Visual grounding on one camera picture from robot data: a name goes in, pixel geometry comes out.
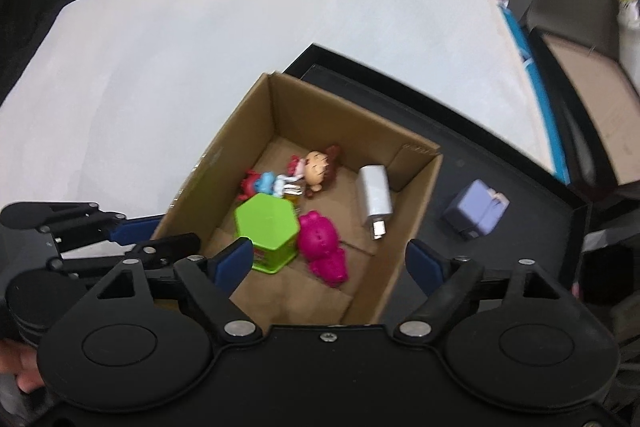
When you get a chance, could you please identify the pink plastic toy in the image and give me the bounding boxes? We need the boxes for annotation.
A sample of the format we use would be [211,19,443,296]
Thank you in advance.
[297,210,350,289]

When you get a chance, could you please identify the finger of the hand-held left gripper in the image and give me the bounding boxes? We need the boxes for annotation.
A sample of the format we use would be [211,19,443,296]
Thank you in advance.
[0,202,166,244]
[47,232,202,278]

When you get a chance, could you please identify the cardboard box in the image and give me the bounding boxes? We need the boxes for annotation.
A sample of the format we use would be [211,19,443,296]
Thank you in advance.
[150,72,443,325]

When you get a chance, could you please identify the person's left hand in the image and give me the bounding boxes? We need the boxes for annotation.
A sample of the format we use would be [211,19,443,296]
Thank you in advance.
[0,341,46,394]

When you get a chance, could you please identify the black tray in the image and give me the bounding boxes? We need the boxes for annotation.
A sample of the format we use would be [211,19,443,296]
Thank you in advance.
[280,43,593,308]

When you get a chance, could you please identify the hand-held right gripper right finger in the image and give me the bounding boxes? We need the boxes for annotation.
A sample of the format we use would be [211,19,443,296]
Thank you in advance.
[394,239,571,340]

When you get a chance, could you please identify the black framed brown board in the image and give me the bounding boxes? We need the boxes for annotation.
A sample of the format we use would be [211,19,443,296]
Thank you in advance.
[527,27,640,185]

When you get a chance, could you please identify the big-headed doll figurine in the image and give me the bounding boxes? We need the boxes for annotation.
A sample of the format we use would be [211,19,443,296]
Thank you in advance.
[286,144,346,202]

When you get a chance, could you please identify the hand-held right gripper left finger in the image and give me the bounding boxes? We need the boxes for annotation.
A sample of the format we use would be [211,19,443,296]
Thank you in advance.
[97,237,262,340]

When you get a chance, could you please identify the green hexagonal box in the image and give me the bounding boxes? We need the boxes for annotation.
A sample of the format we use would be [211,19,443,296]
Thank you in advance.
[234,193,301,274]

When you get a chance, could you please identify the purple cube toy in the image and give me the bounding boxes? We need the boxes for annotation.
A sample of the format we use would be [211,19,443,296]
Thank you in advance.
[441,179,511,241]

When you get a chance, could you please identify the white charger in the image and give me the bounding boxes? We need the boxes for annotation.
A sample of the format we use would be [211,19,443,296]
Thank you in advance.
[356,164,393,241]

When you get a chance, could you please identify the bottle with yellow cap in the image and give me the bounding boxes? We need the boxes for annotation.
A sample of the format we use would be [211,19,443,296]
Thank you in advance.
[615,0,640,72]

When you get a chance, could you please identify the small blue red figurine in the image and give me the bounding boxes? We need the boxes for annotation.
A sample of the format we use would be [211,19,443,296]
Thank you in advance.
[239,170,303,200]

